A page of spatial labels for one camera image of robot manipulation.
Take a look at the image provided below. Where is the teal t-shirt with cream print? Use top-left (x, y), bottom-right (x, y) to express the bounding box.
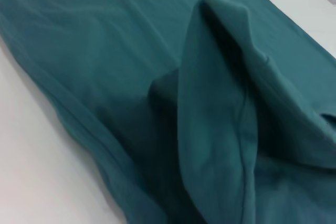
top-left (0, 0), bottom-right (336, 224)

